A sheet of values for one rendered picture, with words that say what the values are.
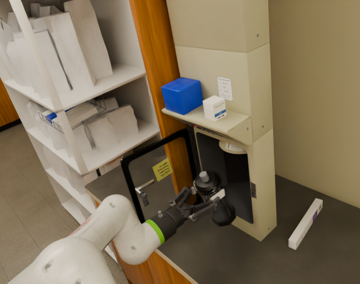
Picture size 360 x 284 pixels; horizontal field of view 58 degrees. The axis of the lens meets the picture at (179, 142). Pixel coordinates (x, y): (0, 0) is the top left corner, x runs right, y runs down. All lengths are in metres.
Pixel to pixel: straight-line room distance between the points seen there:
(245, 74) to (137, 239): 0.60
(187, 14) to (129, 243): 0.73
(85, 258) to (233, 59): 0.69
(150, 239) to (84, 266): 0.51
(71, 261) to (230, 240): 0.93
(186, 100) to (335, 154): 0.71
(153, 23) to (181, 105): 0.30
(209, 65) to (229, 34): 0.14
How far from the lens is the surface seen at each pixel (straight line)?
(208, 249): 1.40
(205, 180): 1.18
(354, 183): 1.56
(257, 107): 1.07
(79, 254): 0.59
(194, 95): 1.13
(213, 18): 1.03
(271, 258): 1.35
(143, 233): 1.07
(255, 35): 1.00
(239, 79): 1.02
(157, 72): 1.22
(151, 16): 1.20
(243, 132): 1.04
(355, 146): 1.46
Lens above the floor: 1.99
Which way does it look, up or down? 30 degrees down
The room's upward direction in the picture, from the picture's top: 12 degrees counter-clockwise
